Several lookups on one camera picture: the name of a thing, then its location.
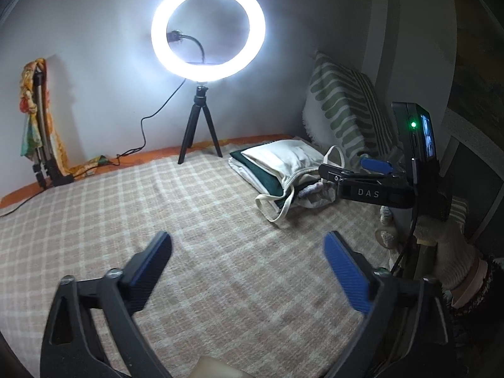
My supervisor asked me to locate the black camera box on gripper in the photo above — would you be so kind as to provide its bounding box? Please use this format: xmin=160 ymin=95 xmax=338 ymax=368
xmin=391 ymin=101 xmax=439 ymax=183

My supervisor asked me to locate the colourful floral scarf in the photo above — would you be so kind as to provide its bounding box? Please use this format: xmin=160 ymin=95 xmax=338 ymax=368
xmin=19 ymin=58 xmax=112 ymax=178

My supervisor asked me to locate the dark patterned sleeve forearm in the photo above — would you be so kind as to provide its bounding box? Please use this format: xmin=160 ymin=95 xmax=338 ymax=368
xmin=442 ymin=260 xmax=503 ymax=377

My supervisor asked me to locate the white camisole top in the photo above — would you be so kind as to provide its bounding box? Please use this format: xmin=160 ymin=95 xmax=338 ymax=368
xmin=242 ymin=139 xmax=347 ymax=223

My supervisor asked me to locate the green striped pillow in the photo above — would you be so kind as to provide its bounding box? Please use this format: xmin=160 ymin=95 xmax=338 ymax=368
xmin=302 ymin=51 xmax=402 ymax=170

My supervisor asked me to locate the folded white garment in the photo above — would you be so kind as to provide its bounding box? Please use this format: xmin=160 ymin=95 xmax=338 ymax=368
xmin=228 ymin=156 xmax=336 ymax=212

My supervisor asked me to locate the folded dark green garment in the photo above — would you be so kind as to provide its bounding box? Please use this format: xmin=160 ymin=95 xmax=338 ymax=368
xmin=228 ymin=150 xmax=291 ymax=210

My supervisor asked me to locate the beige plaid blanket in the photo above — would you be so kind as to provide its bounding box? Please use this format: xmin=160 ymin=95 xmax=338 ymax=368
xmin=1 ymin=152 xmax=389 ymax=377

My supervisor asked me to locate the folded grey tripod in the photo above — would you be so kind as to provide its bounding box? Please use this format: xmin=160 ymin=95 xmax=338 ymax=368
xmin=32 ymin=66 xmax=74 ymax=190

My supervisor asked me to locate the black power cable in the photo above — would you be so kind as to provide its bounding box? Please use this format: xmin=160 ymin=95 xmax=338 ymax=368
xmin=0 ymin=77 xmax=188 ymax=218

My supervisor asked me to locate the glowing ring light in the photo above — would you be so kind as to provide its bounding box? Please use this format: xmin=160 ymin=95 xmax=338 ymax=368
xmin=150 ymin=0 xmax=266 ymax=82

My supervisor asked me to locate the right hand in white glove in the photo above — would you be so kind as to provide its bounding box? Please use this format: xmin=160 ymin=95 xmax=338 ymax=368
xmin=414 ymin=196 xmax=489 ymax=290

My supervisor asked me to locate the orange bed sheet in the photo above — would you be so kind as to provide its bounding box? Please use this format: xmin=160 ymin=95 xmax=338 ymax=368
xmin=0 ymin=133 xmax=292 ymax=210

